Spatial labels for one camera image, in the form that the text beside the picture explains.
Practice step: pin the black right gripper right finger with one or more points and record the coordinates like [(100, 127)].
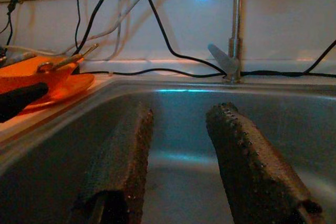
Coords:
[(249, 166)]

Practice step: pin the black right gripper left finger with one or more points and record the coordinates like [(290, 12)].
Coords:
[(123, 161)]

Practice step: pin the stainless steel sink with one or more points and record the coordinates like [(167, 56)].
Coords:
[(178, 134)]

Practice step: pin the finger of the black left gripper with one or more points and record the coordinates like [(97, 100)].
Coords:
[(21, 99)]

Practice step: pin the orange plate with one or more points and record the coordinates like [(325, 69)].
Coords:
[(76, 85)]

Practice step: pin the orange bowl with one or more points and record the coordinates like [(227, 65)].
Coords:
[(21, 74)]

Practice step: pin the brown silver utensil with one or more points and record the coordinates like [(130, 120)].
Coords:
[(68, 61)]

